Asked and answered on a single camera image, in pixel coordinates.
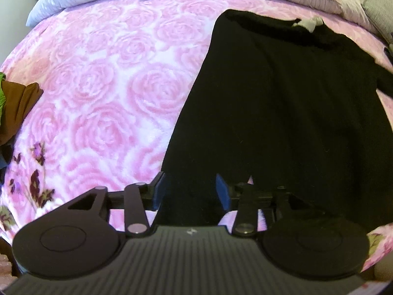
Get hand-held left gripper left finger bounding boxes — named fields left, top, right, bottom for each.
left=66, top=171, right=167, bottom=238

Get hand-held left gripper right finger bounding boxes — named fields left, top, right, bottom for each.
left=216, top=173, right=326, bottom=236

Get black skirt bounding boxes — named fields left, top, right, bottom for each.
left=161, top=9, right=393, bottom=232

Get pink rose printed blanket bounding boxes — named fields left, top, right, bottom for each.
left=0, top=0, right=393, bottom=271

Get dark blue cloth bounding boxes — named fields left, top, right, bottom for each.
left=0, top=147, right=13, bottom=185

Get brown cloth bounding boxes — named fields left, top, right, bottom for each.
left=0, top=80, right=44, bottom=147

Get green cloth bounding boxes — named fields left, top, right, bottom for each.
left=0, top=72, right=7, bottom=124

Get grey waffle blanket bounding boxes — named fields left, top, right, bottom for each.
left=362, top=0, right=393, bottom=44

